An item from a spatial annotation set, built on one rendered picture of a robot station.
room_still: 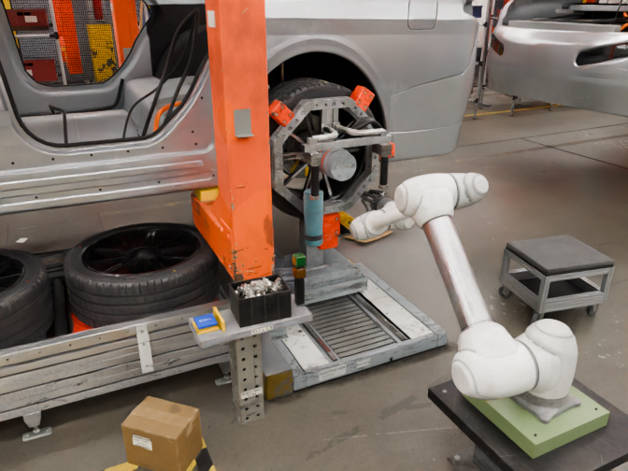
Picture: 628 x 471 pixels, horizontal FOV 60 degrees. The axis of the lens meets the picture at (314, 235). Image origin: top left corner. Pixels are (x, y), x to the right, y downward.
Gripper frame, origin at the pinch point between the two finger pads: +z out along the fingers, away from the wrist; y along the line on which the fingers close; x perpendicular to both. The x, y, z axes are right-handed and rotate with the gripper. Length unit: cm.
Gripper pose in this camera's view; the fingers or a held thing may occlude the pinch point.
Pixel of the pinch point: (362, 193)
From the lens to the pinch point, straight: 274.6
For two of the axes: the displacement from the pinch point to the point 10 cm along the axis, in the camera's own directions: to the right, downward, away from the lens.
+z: -4.3, -3.6, 8.3
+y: 6.4, -7.7, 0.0
